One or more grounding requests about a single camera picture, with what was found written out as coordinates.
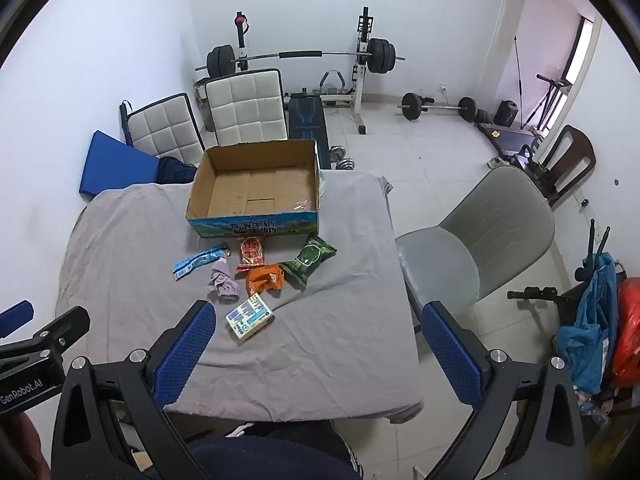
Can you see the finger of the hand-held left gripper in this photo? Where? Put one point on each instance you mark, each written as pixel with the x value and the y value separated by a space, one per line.
pixel 55 330
pixel 15 317

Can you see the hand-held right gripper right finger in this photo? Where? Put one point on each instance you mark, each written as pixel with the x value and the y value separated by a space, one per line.
pixel 452 355

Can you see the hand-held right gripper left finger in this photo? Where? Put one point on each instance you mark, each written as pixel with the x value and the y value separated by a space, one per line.
pixel 185 355

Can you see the yellow and blue tissue pack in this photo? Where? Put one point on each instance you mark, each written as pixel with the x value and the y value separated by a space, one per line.
pixel 247 317

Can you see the long blue snack packet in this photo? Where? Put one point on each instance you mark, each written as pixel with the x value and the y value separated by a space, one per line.
pixel 197 261

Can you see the orange snack packet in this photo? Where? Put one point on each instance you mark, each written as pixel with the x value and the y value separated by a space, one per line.
pixel 262 280

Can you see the red snack packet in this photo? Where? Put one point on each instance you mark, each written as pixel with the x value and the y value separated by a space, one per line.
pixel 250 252

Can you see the green snack packet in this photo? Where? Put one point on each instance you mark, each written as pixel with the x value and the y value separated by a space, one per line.
pixel 307 260

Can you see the cardboard box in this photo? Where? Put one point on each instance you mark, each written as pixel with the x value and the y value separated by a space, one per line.
pixel 250 195

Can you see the person's left forearm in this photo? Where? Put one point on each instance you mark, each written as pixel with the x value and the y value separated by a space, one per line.
pixel 20 445

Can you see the grey table cloth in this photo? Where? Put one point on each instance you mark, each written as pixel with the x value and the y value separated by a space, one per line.
pixel 325 335

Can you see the person's dark pants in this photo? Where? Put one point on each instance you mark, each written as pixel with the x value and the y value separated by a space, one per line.
pixel 270 455

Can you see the grey plastic chair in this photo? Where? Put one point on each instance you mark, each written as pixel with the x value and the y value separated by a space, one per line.
pixel 500 220

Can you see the blue cloth on stand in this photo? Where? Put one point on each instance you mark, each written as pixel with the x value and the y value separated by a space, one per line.
pixel 595 320

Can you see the blue foam mat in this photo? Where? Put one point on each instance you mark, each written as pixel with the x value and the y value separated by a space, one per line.
pixel 115 165

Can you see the red plastic bag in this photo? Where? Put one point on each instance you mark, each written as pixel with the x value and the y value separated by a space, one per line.
pixel 630 330

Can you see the dark blue cloth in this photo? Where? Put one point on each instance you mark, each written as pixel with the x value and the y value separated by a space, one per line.
pixel 175 171

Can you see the white power strip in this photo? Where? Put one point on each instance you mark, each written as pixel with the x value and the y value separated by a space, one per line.
pixel 498 161

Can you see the chrome dumbbell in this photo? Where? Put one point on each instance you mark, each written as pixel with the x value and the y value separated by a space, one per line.
pixel 346 164
pixel 339 150

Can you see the white padded chair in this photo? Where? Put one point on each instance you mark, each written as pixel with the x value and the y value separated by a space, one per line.
pixel 245 105
pixel 165 132

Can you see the black treadmill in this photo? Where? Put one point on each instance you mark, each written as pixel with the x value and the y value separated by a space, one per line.
pixel 505 135

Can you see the brown wooden chair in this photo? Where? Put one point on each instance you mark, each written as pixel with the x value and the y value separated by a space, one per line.
pixel 575 150

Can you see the short barbell with black plates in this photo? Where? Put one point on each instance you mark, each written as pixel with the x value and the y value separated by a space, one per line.
pixel 440 108

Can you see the black speaker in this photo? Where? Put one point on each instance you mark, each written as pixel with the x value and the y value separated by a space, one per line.
pixel 507 113

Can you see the black weight bench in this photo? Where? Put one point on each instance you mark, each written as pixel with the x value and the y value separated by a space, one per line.
pixel 305 120

